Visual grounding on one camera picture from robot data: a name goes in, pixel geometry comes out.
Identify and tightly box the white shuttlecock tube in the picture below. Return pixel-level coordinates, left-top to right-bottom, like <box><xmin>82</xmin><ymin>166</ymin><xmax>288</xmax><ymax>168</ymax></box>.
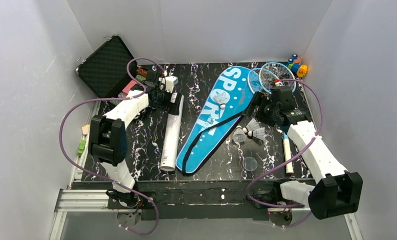
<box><xmin>159</xmin><ymin>93</ymin><xmax>184</xmax><ymax>172</ymax></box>

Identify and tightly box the clear plastic tube lid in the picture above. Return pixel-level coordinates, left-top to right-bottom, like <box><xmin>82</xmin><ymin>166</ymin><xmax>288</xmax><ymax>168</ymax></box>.
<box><xmin>242</xmin><ymin>156</ymin><xmax>258</xmax><ymax>172</ymax></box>

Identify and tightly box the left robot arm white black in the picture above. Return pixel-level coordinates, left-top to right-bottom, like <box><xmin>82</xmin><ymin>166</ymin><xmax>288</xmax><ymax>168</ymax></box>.
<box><xmin>88</xmin><ymin>70</ymin><xmax>182</xmax><ymax>208</ymax></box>

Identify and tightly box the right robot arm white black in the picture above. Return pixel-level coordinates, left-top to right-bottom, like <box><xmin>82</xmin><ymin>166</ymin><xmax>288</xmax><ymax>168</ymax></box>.
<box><xmin>248</xmin><ymin>86</ymin><xmax>363</xmax><ymax>220</ymax></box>

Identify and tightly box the blue badminton racket right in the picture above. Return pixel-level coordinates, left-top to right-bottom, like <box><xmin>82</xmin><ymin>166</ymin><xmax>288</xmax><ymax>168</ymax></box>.
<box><xmin>259</xmin><ymin>62</ymin><xmax>295</xmax><ymax>161</ymax></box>

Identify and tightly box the blue badminton racket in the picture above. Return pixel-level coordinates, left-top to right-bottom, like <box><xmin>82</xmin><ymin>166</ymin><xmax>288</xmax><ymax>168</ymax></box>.
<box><xmin>259</xmin><ymin>62</ymin><xmax>295</xmax><ymax>161</ymax></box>
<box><xmin>247</xmin><ymin>67</ymin><xmax>277</xmax><ymax>95</ymax></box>

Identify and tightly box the blue badminton racket left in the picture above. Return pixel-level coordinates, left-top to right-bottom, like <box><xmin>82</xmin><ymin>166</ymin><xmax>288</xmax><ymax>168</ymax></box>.
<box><xmin>247</xmin><ymin>67</ymin><xmax>277</xmax><ymax>95</ymax></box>

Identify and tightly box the pink card box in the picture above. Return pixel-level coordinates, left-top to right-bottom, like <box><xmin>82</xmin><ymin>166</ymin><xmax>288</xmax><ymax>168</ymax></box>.
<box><xmin>122</xmin><ymin>80</ymin><xmax>137</xmax><ymax>95</ymax></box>

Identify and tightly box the blue racket bag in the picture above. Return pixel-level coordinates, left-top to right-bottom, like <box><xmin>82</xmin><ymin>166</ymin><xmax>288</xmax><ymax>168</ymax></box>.
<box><xmin>176</xmin><ymin>66</ymin><xmax>254</xmax><ymax>176</ymax></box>

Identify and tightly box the black aluminium case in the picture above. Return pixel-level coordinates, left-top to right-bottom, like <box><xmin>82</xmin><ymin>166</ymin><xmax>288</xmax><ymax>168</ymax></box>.
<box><xmin>75</xmin><ymin>34</ymin><xmax>138</xmax><ymax>98</ymax></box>

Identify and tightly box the wooden block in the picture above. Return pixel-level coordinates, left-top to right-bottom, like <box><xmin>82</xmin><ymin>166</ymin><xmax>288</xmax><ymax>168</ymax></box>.
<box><xmin>81</xmin><ymin>124</ymin><xmax>90</xmax><ymax>135</ymax></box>

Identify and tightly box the green clip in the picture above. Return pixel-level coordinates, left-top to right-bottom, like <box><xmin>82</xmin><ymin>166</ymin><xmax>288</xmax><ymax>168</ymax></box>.
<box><xmin>77</xmin><ymin>139</ymin><xmax>86</xmax><ymax>157</ymax></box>

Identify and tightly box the black base beam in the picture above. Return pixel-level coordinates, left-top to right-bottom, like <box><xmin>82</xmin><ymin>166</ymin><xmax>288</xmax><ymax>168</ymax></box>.
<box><xmin>69</xmin><ymin>178</ymin><xmax>319</xmax><ymax>222</ymax></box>

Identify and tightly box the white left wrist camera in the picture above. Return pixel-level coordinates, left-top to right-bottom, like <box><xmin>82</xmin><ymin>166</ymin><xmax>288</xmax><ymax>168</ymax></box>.
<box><xmin>162</xmin><ymin>75</ymin><xmax>178</xmax><ymax>93</ymax></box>

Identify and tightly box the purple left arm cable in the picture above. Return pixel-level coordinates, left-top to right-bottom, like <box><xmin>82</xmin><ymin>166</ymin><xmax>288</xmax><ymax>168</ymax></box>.
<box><xmin>59</xmin><ymin>57</ymin><xmax>166</xmax><ymax>236</ymax></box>

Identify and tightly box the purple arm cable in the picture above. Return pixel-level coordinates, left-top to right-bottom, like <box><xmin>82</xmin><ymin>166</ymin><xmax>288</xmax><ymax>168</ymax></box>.
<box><xmin>59</xmin><ymin>57</ymin><xmax>166</xmax><ymax>236</ymax></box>
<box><xmin>246</xmin><ymin>78</ymin><xmax>325</xmax><ymax>229</ymax></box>

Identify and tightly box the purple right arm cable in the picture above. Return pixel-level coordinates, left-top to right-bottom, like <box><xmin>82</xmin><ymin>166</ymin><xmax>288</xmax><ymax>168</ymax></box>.
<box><xmin>246</xmin><ymin>78</ymin><xmax>325</xmax><ymax>229</ymax></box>

